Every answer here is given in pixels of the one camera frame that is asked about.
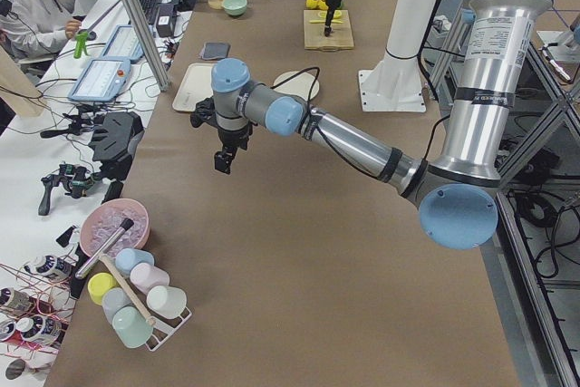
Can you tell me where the seated person in grey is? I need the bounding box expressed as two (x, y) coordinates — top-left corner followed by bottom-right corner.
(1, 0), (82, 60)

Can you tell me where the white cup rack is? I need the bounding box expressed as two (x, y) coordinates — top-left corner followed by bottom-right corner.
(98, 254), (193, 353)

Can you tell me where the far blue teach pendant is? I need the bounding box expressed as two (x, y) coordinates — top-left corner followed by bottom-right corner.
(101, 24), (144, 63)

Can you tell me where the aluminium camera post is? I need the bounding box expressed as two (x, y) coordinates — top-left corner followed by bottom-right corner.
(121, 0), (170, 92)

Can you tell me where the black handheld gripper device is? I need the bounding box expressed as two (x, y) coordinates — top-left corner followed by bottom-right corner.
(38, 163), (103, 216)

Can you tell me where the pink ice bowl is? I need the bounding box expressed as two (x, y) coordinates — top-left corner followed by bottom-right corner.
(80, 198), (150, 257)

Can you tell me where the yellow cup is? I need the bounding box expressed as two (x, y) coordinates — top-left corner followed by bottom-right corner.
(87, 272), (119, 305)

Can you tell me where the metal scoop with black tip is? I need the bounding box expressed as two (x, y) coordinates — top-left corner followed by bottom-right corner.
(74, 218), (134, 279)

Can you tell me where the lower whole lemon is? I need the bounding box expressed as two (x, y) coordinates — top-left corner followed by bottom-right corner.
(305, 0), (318, 10)

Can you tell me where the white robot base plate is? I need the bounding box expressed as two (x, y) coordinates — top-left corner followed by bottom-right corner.
(359, 0), (436, 112)

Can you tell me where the green handled tool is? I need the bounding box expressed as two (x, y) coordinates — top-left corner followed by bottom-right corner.
(73, 30), (96, 59)

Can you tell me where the yellow plastic knife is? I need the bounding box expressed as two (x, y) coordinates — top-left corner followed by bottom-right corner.
(308, 19), (344, 24)

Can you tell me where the grey cup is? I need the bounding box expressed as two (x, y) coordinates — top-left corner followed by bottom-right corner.
(101, 287), (133, 324)

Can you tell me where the near blue teach pendant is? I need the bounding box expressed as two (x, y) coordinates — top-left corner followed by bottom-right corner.
(68, 57), (131, 103)

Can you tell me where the pink cup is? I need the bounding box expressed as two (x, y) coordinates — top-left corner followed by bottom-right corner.
(130, 262), (170, 295)

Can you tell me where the blue teach pendant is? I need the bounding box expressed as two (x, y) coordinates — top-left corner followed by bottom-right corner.
(101, 24), (144, 63)
(68, 57), (131, 103)

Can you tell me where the mint green bowl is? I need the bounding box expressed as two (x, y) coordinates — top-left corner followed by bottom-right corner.
(222, 0), (248, 17)

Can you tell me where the mint cup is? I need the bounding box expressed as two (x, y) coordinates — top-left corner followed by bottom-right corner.
(111, 306), (153, 349)

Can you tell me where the bamboo cutting board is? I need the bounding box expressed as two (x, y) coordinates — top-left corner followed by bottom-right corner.
(303, 10), (354, 51)

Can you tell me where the cream rabbit tray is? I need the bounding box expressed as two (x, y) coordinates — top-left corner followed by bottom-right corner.
(172, 63), (213, 112)

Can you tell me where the grey folded cloth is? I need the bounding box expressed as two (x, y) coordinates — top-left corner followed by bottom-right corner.
(199, 42), (230, 61)

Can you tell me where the whole lemon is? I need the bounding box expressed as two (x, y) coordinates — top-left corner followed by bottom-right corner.
(317, 0), (328, 11)
(305, 0), (318, 10)

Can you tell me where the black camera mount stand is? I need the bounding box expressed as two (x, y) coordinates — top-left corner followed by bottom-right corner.
(89, 111), (144, 203)

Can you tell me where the white cup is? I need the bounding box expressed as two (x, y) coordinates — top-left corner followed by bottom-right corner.
(146, 285), (187, 319)

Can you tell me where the upper whole lemon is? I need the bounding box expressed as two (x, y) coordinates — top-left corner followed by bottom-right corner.
(317, 0), (328, 11)

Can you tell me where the cream round plate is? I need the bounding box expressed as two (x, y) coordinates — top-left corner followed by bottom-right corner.
(271, 71), (320, 101)

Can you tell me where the light blue cup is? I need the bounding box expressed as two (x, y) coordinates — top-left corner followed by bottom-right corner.
(114, 248), (155, 277)

